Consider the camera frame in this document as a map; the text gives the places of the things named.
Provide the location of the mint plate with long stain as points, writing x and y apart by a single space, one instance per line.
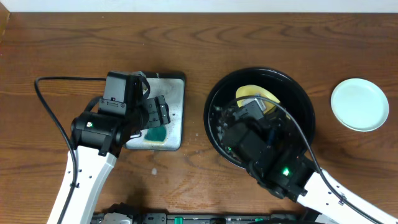
359 105

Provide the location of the black rectangular soapy water tray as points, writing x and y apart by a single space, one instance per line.
172 87

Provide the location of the round black tray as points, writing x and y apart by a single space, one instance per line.
292 96

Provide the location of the green scrubbing sponge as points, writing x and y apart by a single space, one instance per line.
157 134

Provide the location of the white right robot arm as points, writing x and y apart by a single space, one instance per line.
325 194

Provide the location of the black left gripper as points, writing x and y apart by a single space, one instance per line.
159 112

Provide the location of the yellow plate with red stain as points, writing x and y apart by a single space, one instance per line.
248 90

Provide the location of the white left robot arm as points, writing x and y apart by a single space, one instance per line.
87 170

